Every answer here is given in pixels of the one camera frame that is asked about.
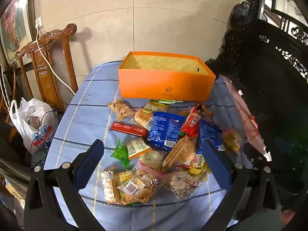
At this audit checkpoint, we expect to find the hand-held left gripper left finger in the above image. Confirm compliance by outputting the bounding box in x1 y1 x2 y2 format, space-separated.
23 139 104 231

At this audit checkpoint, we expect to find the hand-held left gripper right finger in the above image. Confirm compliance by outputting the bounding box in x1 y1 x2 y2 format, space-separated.
201 140 281 231

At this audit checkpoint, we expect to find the orange-edged snack packet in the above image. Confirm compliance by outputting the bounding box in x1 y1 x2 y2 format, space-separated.
126 137 152 160

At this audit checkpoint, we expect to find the orange cardboard box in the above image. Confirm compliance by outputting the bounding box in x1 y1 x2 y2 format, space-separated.
118 51 216 103

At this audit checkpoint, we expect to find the narrow cracker packet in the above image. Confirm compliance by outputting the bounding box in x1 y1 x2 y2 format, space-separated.
101 170 121 204

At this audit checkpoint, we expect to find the small blue snack packet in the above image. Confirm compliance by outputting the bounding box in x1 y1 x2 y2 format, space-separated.
197 119 223 155

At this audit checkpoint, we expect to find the clear bag of white candies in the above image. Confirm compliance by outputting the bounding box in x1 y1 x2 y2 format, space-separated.
166 171 208 201

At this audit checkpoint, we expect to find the square cracker packet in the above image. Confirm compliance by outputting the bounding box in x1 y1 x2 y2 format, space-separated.
114 171 151 205

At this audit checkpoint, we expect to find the blue striped tablecloth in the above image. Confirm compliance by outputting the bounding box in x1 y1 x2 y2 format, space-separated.
43 62 258 231

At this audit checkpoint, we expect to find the red long bar packet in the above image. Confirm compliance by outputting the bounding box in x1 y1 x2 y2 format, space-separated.
110 121 149 136

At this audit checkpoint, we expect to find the red snack packet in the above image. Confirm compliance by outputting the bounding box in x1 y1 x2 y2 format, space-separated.
180 106 202 137

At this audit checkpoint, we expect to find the brown chocolate bar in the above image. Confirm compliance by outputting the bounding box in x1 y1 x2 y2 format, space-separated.
198 104 215 126

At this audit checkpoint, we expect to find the beige snack packet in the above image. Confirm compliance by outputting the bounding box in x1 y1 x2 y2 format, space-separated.
107 99 135 122

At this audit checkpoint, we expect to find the pink zip bag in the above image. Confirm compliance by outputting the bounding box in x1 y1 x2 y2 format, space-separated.
137 160 190 181

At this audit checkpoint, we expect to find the round white pastry packet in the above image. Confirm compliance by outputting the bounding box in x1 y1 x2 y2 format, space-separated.
138 150 164 172

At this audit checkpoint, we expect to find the clear brown cookie packet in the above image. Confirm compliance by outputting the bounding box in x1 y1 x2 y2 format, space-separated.
117 169 160 203

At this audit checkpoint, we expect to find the large blue snack packet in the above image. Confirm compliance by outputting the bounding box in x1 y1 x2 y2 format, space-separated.
146 111 186 151

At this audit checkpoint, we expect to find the clear bread bun packet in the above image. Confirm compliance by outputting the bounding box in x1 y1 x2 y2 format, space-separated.
133 108 155 131

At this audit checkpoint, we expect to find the white plastic bag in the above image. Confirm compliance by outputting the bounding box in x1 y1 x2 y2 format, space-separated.
9 97 59 155

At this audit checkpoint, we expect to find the carved wooden chair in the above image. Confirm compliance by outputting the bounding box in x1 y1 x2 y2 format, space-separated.
15 23 79 113

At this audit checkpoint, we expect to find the dark carved wooden furniture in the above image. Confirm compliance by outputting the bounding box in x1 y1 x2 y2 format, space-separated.
204 0 308 198

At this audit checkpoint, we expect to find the white power cable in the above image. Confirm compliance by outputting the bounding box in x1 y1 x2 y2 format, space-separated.
36 25 76 95

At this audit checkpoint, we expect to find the framed wall picture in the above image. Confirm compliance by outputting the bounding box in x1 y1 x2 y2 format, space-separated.
0 0 33 63

